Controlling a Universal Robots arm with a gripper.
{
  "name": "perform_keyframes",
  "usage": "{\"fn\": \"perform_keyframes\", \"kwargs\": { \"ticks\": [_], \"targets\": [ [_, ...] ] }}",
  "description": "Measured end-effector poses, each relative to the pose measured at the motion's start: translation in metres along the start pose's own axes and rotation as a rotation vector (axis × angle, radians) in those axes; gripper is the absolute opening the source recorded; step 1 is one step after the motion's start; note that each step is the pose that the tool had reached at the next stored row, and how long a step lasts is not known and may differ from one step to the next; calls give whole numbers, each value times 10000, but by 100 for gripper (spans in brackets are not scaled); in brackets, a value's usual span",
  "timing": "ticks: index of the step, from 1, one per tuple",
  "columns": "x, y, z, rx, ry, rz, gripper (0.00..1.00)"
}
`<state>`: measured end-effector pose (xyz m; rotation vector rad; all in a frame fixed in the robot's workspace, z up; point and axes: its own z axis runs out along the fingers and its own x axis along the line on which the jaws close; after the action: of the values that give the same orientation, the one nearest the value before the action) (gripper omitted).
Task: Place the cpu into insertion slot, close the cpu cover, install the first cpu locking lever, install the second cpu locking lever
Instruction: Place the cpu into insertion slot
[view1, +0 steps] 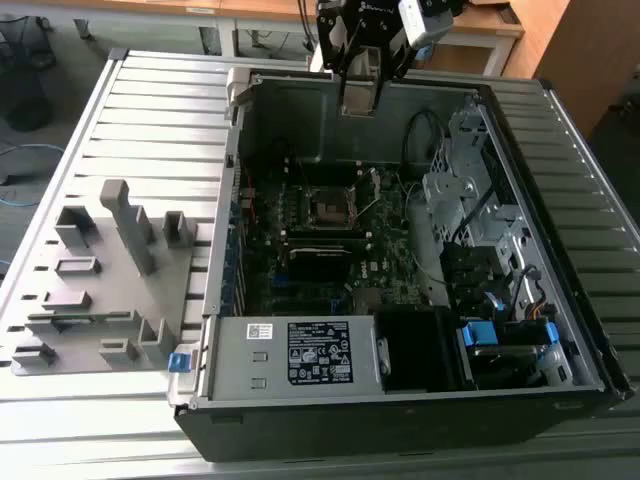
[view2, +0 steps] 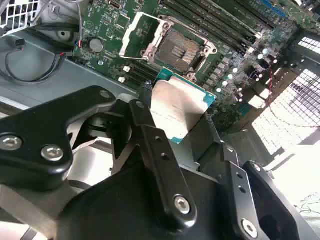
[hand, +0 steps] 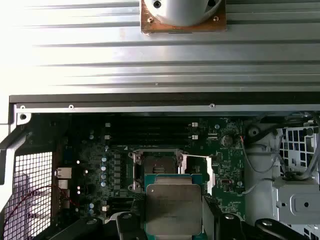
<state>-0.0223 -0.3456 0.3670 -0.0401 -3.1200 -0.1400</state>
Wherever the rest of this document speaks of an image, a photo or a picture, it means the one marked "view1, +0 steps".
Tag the green RAM stick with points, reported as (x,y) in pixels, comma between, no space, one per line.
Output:
(80,316)
(325,235)

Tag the grey parts rack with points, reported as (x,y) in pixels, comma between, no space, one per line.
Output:
(115,290)

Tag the black PC case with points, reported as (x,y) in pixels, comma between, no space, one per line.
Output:
(350,430)

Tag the CPU socket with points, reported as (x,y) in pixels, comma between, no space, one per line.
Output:
(327,210)

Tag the grey case release latch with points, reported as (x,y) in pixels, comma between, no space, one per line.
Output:
(237,85)

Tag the hard disk in blue carrier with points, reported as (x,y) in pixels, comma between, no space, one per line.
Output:
(482,334)

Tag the silver drive cage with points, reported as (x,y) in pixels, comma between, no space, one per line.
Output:
(442,197)

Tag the chipset heat sink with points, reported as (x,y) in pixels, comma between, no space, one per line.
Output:
(369,300)

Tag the black expansion card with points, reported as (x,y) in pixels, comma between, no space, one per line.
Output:
(320,267)

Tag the green motherboard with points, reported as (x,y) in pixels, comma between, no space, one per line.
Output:
(395,250)

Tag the silver CPU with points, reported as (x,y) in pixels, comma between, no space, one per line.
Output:
(359,97)

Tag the wooden cabinet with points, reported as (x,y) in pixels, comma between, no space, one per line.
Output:
(590,60)

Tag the grey power supply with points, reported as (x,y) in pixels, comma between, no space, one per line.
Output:
(230,360)

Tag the wooden desk white frame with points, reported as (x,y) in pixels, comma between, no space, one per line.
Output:
(125,4)
(490,31)

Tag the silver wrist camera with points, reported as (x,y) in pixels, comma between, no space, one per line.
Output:
(425,27)

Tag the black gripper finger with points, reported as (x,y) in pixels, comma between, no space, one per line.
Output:
(344,95)
(384,90)

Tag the blue case latch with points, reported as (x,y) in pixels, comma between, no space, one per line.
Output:
(180,363)

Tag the black drive bay bracket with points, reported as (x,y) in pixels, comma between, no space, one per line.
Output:
(470,270)

